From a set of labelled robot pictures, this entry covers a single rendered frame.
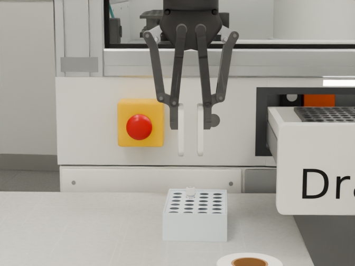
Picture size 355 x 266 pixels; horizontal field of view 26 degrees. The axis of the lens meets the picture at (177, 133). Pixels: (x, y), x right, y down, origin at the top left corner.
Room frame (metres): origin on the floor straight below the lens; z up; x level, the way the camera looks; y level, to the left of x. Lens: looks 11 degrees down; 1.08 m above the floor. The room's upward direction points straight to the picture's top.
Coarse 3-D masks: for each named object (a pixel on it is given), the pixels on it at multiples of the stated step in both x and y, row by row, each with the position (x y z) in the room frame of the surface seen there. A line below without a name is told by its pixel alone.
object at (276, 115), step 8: (272, 112) 1.19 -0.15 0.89; (280, 112) 1.24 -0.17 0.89; (288, 112) 1.24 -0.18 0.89; (272, 120) 1.16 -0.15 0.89; (280, 120) 1.11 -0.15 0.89; (288, 120) 1.24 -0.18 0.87; (296, 120) 1.24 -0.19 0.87; (272, 128) 1.16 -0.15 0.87; (272, 136) 1.13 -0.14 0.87; (272, 144) 1.13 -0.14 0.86; (272, 152) 1.12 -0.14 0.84
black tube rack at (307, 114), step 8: (296, 112) 1.17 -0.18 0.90; (304, 112) 1.15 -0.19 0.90; (312, 112) 1.15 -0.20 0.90; (320, 112) 1.15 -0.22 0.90; (328, 112) 1.15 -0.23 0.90; (336, 112) 1.15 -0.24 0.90; (344, 112) 1.15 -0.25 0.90; (352, 112) 1.15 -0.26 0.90; (304, 120) 1.08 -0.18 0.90; (312, 120) 1.09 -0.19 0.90; (320, 120) 1.09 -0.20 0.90; (328, 120) 1.09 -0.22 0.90; (336, 120) 1.08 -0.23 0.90; (344, 120) 1.08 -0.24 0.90; (352, 120) 1.08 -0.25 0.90
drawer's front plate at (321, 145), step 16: (288, 128) 0.89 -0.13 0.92; (304, 128) 0.89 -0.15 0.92; (320, 128) 0.88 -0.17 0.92; (336, 128) 0.88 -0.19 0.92; (352, 128) 0.88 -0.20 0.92; (288, 144) 0.89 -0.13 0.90; (304, 144) 0.89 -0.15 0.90; (320, 144) 0.88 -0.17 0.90; (336, 144) 0.88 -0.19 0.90; (352, 144) 0.88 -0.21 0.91; (288, 160) 0.89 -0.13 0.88; (304, 160) 0.89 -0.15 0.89; (320, 160) 0.88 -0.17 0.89; (336, 160) 0.88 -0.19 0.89; (352, 160) 0.88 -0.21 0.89; (288, 176) 0.89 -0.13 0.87; (320, 176) 0.88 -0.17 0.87; (336, 176) 0.88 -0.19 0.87; (352, 176) 0.88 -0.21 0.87; (288, 192) 0.89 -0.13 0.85; (320, 192) 0.88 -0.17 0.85; (352, 192) 0.88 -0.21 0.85; (288, 208) 0.89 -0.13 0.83; (304, 208) 0.89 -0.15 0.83; (320, 208) 0.88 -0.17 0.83; (336, 208) 0.88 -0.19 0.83; (352, 208) 0.88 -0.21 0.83
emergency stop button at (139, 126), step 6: (138, 114) 1.16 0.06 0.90; (132, 120) 1.16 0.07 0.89; (138, 120) 1.16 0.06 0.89; (144, 120) 1.16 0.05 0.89; (150, 120) 1.16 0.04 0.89; (126, 126) 1.16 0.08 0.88; (132, 126) 1.16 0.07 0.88; (138, 126) 1.15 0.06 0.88; (144, 126) 1.15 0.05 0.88; (150, 126) 1.16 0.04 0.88; (132, 132) 1.16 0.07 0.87; (138, 132) 1.15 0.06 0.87; (144, 132) 1.15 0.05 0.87; (150, 132) 1.16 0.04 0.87; (138, 138) 1.16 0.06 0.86; (144, 138) 1.16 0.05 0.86
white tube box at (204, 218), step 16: (176, 192) 1.08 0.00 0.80; (208, 192) 1.08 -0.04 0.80; (224, 192) 1.08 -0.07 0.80; (176, 208) 1.00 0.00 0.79; (192, 208) 1.00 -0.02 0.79; (208, 208) 0.99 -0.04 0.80; (224, 208) 0.99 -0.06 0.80; (176, 224) 0.96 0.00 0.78; (192, 224) 0.96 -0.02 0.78; (208, 224) 0.96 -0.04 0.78; (224, 224) 0.96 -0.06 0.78; (176, 240) 0.96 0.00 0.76; (192, 240) 0.96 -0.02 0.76; (208, 240) 0.96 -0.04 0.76; (224, 240) 0.96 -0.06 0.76
